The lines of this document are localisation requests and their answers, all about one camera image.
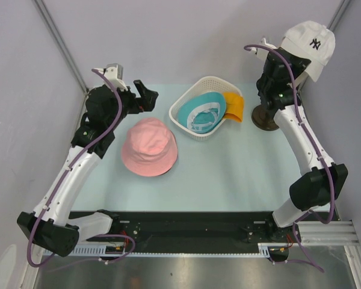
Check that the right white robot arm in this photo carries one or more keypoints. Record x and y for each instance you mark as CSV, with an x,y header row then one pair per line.
x,y
321,179

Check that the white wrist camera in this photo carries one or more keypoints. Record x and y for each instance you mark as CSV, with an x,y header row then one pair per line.
x,y
260,50
114,74

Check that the teal hat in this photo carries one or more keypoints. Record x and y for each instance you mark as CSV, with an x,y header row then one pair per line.
x,y
202,113

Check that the white cable duct left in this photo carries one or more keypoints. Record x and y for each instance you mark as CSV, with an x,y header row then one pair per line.
x,y
98,250

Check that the orange hat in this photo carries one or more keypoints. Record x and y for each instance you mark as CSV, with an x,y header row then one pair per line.
x,y
234,106

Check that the white cable duct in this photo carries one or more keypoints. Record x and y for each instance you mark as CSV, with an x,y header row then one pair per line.
x,y
98,250
268,249

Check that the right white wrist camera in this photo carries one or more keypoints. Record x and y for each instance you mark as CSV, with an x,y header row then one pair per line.
x,y
260,50

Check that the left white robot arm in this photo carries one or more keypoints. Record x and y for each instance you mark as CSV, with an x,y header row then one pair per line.
x,y
49,225

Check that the pink bucket hat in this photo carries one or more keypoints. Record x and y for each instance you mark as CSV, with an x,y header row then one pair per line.
x,y
150,148

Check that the white hat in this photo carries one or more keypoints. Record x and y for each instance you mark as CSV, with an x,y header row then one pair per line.
x,y
313,41

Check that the white cable duct right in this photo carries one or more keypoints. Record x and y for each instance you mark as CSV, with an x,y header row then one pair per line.
x,y
268,249

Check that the white plastic basket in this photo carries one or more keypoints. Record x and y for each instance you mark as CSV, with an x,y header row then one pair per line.
x,y
203,85

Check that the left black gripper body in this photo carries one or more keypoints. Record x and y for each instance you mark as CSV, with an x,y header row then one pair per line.
x,y
129,104

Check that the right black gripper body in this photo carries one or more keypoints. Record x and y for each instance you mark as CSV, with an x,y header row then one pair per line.
x,y
299,69

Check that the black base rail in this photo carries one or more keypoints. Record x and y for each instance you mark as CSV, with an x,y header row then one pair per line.
x,y
200,232

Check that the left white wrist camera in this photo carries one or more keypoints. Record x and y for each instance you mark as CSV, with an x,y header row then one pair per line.
x,y
114,74

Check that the aluminium frame rail right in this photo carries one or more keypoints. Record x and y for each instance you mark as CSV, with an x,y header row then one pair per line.
x,y
336,233

